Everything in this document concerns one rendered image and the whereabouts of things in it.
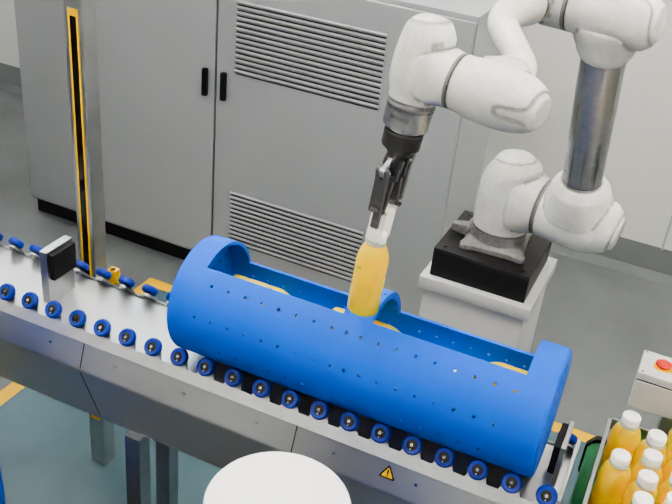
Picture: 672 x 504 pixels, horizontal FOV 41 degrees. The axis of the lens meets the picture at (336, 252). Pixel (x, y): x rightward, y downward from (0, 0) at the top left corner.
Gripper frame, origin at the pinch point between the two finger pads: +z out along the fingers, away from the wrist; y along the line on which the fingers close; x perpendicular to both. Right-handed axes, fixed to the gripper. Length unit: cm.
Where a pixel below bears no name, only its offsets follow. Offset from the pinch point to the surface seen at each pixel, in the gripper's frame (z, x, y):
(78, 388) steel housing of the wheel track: 79, -70, 2
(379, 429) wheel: 48.4, 10.7, -2.5
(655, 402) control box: 35, 61, -40
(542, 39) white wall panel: 23, -48, -291
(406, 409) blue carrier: 36.9, 16.3, 1.7
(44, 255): 46, -86, 0
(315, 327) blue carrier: 29.0, -8.3, 0.7
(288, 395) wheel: 50, -12, -1
